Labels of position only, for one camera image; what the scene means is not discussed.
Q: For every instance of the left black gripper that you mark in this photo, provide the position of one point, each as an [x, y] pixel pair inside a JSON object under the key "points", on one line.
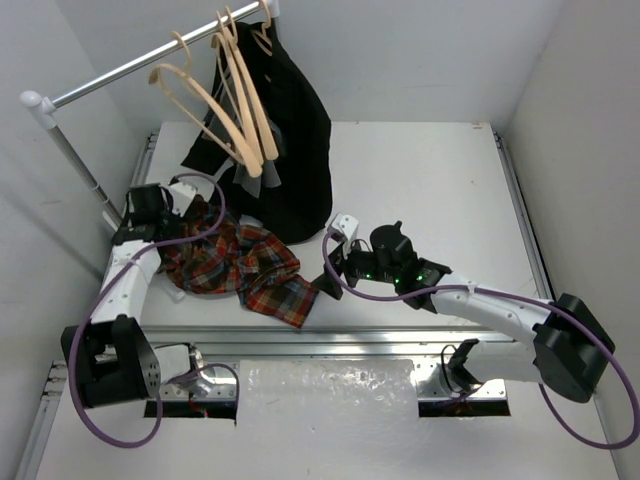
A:
{"points": [[163, 220]]}

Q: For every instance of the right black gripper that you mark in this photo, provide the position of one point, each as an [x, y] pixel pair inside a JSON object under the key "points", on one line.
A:
{"points": [[340, 259]]}

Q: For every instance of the plaid flannel shirt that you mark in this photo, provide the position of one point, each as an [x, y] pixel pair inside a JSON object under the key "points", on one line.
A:
{"points": [[247, 260]]}

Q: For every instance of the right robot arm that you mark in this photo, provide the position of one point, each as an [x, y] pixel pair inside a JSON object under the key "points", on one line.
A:
{"points": [[500, 310]]}

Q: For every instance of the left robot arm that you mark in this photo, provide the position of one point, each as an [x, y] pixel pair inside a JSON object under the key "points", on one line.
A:
{"points": [[120, 300]]}

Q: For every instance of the beige hanger under black garment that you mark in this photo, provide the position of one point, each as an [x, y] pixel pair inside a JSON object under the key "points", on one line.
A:
{"points": [[261, 35]]}

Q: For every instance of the metal rack upright pole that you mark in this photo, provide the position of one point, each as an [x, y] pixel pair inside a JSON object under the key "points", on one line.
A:
{"points": [[108, 209]]}

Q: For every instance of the grey pleated skirt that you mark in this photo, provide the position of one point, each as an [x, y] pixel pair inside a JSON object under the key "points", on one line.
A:
{"points": [[218, 162]]}

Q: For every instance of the black hanging garment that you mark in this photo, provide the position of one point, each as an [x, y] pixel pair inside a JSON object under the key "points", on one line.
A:
{"points": [[301, 206]]}

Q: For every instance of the white front cover board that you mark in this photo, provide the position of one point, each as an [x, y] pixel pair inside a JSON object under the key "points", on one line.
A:
{"points": [[333, 420]]}

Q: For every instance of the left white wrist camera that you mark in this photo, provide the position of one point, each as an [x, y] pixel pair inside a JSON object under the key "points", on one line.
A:
{"points": [[182, 196]]}

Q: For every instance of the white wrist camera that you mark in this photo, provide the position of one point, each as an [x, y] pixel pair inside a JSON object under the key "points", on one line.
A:
{"points": [[344, 227], [182, 196]]}

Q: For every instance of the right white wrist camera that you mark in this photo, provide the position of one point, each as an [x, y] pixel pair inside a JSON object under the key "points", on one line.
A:
{"points": [[344, 227]]}

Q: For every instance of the aluminium mounting rail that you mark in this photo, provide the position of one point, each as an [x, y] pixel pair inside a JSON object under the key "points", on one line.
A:
{"points": [[218, 352]]}

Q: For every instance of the metal clothes rack rail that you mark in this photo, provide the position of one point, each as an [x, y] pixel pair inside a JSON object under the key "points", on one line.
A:
{"points": [[42, 107]]}

